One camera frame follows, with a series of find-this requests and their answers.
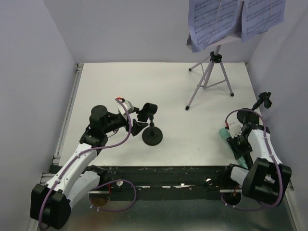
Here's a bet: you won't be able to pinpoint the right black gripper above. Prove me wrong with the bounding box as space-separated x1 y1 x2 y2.
226 132 253 159

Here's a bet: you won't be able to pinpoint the black microphone stand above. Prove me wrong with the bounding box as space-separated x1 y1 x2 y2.
137 103 163 146
237 92 272 125

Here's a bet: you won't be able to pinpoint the green toy microphone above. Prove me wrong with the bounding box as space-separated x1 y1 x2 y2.
219 128 248 169

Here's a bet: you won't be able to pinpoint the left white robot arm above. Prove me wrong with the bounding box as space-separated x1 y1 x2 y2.
30 98 151 231

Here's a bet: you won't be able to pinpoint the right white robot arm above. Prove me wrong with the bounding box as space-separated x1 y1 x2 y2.
219 122 292 205

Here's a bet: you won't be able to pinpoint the silver tripod music stand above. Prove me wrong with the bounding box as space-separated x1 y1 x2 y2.
185 45 234 111

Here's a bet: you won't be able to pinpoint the left sheet music page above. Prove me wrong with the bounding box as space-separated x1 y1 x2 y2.
187 0 243 53

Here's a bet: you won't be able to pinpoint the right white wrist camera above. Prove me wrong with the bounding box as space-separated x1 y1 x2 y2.
226 122 242 138

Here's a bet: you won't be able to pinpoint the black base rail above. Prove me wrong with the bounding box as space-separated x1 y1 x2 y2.
84 165 237 201

